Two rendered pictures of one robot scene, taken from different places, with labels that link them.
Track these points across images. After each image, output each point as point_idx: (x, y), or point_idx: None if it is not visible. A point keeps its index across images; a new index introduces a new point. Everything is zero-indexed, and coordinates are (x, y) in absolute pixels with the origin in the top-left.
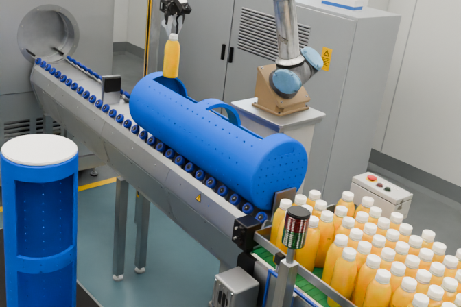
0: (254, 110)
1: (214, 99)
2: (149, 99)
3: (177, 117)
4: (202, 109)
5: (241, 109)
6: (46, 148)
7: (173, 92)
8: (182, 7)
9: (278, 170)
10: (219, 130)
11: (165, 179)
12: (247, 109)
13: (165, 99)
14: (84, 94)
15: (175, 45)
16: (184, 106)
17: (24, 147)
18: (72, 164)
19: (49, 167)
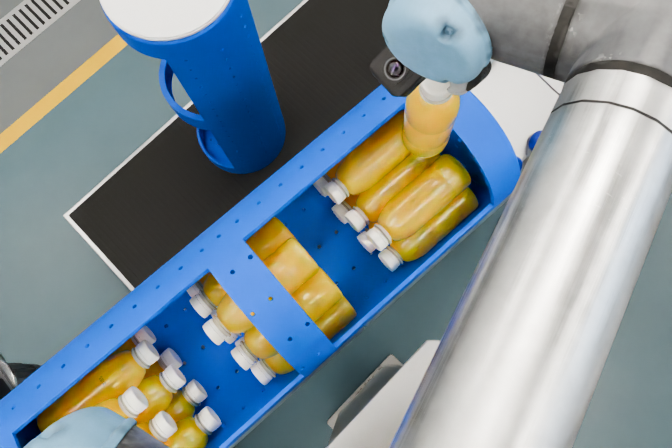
0: (385, 414)
1: (268, 286)
2: (347, 114)
3: (239, 203)
4: (208, 259)
5: (396, 372)
6: None
7: (325, 166)
8: (376, 56)
9: None
10: (114, 319)
11: None
12: (389, 392)
13: (310, 155)
14: None
15: (415, 108)
16: (249, 212)
17: None
18: (146, 47)
19: (106, 16)
